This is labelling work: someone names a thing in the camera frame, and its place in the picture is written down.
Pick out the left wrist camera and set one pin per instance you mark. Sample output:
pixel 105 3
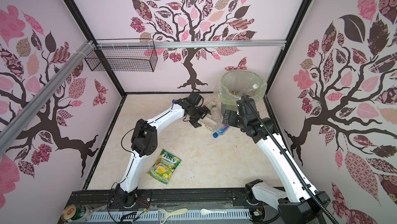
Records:
pixel 194 99

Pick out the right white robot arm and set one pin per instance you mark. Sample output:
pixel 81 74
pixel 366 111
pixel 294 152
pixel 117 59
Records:
pixel 299 202

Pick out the clear ribbed water bottle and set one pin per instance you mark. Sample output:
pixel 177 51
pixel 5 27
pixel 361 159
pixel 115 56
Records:
pixel 250 91

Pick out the white plastic spoon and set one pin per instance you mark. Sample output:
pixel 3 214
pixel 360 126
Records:
pixel 205 212

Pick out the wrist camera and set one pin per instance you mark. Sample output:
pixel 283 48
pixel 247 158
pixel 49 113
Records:
pixel 194 99
pixel 245 106

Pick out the cream plastic peeler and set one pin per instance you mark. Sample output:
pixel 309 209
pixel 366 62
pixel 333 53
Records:
pixel 172 213

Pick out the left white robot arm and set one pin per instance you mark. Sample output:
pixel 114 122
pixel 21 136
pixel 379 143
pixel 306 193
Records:
pixel 144 139

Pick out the black wire wall basket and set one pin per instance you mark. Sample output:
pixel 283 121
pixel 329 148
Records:
pixel 123 55

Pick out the Fox's candy bag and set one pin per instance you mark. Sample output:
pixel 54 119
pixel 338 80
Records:
pixel 164 167

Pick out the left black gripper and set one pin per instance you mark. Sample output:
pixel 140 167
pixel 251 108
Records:
pixel 203 111

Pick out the white slotted cable duct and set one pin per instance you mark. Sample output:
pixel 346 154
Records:
pixel 151 217

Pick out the green label small bottle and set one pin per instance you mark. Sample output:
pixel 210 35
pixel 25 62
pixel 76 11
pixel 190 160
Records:
pixel 215 113

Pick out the green drink can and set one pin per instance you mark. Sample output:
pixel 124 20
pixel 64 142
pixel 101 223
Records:
pixel 77 213

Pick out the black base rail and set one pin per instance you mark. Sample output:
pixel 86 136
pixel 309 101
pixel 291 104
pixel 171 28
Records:
pixel 237 197

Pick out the blue cap Fiji bottle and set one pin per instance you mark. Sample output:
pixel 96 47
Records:
pixel 220 130

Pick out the green lined trash bin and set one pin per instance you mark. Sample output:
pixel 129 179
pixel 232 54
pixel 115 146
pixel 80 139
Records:
pixel 233 84

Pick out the clear capless bottle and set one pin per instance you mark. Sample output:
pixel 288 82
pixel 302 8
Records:
pixel 209 101

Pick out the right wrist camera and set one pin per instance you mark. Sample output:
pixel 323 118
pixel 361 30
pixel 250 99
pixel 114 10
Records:
pixel 245 106

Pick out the large clear square bottle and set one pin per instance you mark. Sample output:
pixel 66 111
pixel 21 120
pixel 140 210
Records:
pixel 209 124

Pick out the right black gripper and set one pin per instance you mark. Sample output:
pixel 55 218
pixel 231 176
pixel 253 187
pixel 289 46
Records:
pixel 232 114

